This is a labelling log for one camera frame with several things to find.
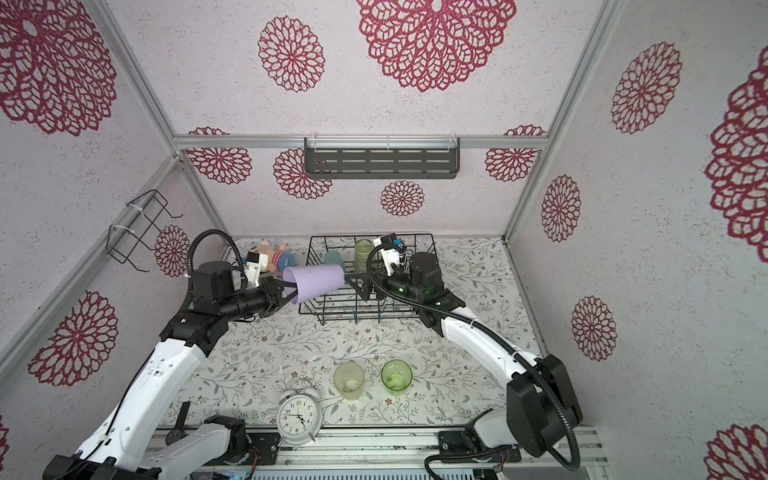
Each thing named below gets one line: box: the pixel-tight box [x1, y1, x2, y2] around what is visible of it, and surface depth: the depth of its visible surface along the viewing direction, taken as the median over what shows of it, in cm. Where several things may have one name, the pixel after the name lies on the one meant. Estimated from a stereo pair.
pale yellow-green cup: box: [333, 361, 365, 401], surface depth 85 cm
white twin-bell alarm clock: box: [276, 387, 324, 448], surface depth 77 cm
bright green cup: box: [381, 359, 413, 393], surface depth 85 cm
